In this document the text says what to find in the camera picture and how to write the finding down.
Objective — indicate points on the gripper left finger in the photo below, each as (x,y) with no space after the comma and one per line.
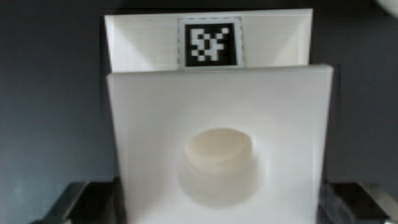
(84,205)

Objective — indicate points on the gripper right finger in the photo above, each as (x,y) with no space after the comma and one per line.
(356,203)

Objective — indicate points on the white lamp base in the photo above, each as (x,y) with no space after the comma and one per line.
(219,100)

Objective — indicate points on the white lamp bulb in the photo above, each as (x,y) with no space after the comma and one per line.
(389,6)

